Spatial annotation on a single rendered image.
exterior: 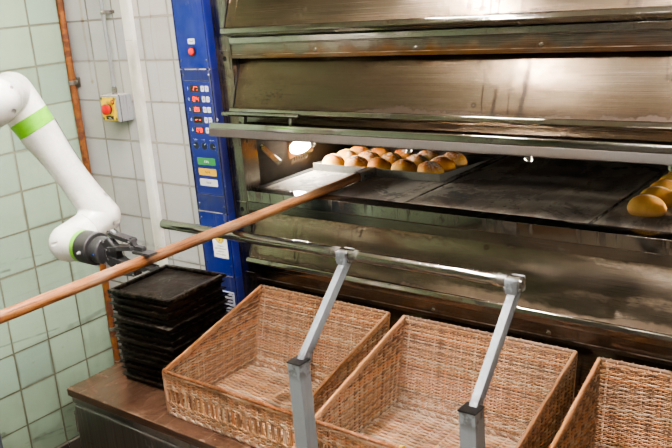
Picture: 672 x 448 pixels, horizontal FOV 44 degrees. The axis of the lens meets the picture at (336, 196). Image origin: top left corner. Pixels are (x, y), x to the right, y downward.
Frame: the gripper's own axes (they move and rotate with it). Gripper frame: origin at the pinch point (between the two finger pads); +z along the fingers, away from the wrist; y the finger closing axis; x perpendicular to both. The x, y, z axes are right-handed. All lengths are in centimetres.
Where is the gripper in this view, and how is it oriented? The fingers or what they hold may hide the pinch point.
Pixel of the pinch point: (146, 259)
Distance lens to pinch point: 221.7
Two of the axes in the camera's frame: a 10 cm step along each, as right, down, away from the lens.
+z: 7.8, 0.9, -6.2
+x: -6.2, 2.4, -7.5
